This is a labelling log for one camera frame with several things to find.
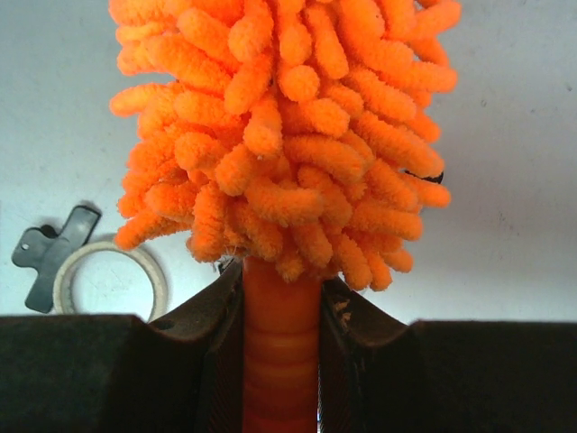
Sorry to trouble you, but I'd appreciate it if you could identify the black plastic clip piece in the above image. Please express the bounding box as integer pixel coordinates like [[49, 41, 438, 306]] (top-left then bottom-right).
[[12, 205, 102, 314]]

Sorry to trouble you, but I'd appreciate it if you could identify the masking tape roll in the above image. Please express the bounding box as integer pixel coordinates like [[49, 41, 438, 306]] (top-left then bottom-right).
[[52, 240, 169, 322]]

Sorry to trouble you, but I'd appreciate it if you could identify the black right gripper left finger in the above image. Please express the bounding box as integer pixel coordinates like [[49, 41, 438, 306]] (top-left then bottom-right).
[[1, 261, 243, 432]]

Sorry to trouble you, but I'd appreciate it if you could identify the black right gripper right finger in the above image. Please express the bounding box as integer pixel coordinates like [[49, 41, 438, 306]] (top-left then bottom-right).
[[319, 279, 576, 432]]

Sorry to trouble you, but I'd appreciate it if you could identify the orange microfiber duster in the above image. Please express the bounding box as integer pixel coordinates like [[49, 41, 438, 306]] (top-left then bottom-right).
[[109, 1, 462, 432]]

